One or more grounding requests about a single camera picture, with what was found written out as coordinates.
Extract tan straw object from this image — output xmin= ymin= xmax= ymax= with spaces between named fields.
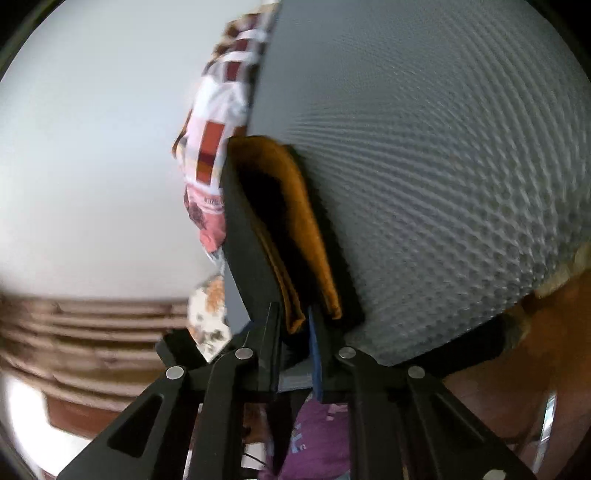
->
xmin=531 ymin=240 xmax=591 ymax=301

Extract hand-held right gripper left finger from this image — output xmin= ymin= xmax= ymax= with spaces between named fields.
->
xmin=55 ymin=301 xmax=283 ymax=480

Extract pink plaid folded blanket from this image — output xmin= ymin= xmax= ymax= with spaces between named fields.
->
xmin=172 ymin=0 xmax=280 ymax=268

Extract beige patterned curtain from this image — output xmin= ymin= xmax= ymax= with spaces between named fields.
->
xmin=0 ymin=291 xmax=195 ymax=416

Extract silver metal bar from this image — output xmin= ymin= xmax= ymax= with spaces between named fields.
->
xmin=531 ymin=390 xmax=559 ymax=469

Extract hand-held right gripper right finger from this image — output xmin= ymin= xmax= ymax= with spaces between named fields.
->
xmin=308 ymin=304 xmax=537 ymax=480

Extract brown wooden bed frame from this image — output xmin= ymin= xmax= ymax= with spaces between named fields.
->
xmin=46 ymin=394 xmax=134 ymax=435

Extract white floral cushion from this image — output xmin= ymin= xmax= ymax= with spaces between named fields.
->
xmin=187 ymin=273 xmax=232 ymax=363

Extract black pants with orange lining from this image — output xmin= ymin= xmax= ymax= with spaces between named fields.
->
xmin=219 ymin=135 xmax=368 ymax=361

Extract grey mesh mat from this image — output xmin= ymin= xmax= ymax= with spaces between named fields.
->
xmin=224 ymin=0 xmax=591 ymax=398

